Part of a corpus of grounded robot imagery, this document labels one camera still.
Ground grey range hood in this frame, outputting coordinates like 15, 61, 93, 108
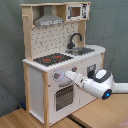
35, 5, 64, 27

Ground white fridge door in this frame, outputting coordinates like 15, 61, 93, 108
79, 55, 102, 106

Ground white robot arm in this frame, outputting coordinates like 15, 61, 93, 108
64, 69, 128, 100

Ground grey toy sink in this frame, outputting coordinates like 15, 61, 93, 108
65, 47, 95, 56

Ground black stovetop red burners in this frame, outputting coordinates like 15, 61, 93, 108
34, 53, 70, 66

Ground right red oven knob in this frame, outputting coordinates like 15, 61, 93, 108
71, 66, 78, 73

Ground left red oven knob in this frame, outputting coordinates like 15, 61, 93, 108
54, 73, 60, 79

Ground wooden toy kitchen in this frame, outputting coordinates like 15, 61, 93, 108
22, 2, 105, 128

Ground oven door with window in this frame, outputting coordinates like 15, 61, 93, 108
55, 82, 74, 111

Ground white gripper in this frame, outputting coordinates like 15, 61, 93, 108
64, 71, 86, 87

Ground black toy faucet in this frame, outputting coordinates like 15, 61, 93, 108
67, 33, 82, 49

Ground red oven knob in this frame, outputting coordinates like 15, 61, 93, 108
54, 73, 60, 79
71, 66, 78, 73

